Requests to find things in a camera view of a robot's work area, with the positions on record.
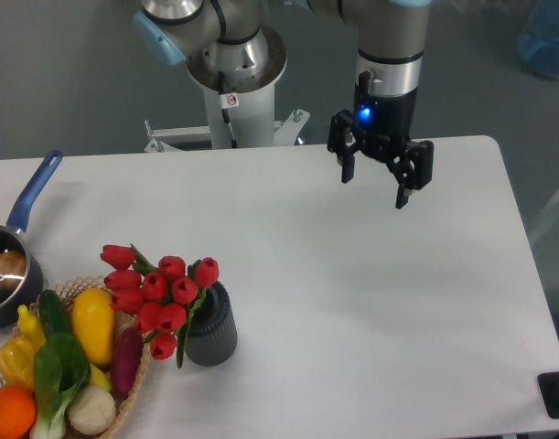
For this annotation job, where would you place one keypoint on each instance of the dark green cucumber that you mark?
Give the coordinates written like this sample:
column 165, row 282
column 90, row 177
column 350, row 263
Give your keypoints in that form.
column 53, row 315

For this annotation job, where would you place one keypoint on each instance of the dark grey ribbed vase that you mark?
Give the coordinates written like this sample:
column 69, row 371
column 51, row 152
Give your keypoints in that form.
column 212, row 336

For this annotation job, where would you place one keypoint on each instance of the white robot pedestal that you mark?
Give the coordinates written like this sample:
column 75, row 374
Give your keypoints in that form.
column 235, row 120

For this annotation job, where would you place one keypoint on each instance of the beige garlic bulb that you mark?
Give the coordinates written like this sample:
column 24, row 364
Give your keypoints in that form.
column 92, row 411

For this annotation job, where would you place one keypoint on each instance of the blue handled saucepan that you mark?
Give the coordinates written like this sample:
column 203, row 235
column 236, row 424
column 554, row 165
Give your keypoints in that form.
column 11, row 239

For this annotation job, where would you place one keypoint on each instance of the black device at table edge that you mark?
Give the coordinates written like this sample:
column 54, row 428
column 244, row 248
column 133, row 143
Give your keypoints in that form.
column 549, row 387

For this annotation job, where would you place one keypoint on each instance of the blue translucent container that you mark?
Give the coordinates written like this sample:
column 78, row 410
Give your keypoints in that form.
column 538, row 43

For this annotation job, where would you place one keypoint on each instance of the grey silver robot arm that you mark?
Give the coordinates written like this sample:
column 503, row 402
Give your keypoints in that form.
column 237, row 59

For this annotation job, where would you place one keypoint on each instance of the red tulip bouquet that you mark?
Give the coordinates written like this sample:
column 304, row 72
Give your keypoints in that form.
column 164, row 298

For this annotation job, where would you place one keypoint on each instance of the green bok choy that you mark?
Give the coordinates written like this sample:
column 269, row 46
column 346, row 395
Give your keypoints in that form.
column 60, row 370

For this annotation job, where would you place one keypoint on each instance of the orange fruit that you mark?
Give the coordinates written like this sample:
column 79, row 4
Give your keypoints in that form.
column 17, row 411

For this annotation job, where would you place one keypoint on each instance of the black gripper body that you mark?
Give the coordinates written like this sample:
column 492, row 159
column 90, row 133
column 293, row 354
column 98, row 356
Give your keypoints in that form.
column 383, row 122

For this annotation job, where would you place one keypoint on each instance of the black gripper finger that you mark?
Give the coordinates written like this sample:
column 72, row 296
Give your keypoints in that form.
column 411, row 163
column 344, row 140

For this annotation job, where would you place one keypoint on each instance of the yellow squash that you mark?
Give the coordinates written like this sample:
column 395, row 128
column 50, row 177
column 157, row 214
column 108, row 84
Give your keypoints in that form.
column 93, row 324

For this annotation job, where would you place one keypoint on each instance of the purple eggplant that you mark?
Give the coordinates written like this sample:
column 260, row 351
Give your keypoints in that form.
column 127, row 354

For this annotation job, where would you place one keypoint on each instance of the yellow bell pepper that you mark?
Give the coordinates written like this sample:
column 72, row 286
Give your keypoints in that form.
column 17, row 359

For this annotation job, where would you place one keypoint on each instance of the round brown bread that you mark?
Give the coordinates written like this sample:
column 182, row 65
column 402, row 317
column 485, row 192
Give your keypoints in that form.
column 13, row 266

